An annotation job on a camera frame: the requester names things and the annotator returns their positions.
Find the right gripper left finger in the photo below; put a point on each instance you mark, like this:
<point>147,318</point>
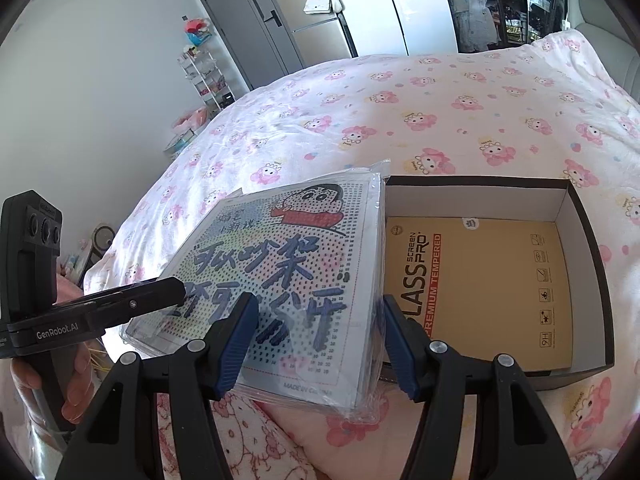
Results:
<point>119,436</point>

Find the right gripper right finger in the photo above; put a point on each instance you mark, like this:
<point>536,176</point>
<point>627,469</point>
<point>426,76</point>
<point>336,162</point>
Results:
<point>514,435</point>

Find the cartoon bead art pack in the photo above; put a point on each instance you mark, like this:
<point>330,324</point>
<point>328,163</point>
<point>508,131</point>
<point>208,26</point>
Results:
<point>311,255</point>

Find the left hand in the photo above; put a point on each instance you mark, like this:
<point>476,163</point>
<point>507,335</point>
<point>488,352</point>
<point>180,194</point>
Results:
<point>80,389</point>

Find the tan tempered glass package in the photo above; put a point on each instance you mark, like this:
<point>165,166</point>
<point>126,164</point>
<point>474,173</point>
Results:
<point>485,286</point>

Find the dark cardboard storage box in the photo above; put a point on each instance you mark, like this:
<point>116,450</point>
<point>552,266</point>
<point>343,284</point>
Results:
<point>528,199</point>

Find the pink cartoon bed quilt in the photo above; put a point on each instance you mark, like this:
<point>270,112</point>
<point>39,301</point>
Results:
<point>552,109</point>

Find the grey door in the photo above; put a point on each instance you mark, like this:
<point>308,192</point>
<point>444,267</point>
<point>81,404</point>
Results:
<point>257,37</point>

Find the white handbag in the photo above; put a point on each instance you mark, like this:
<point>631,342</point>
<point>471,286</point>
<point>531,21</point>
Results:
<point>312,7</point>

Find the white wire shelf rack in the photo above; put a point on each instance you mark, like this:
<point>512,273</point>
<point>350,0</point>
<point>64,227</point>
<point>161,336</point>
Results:
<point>202,71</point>

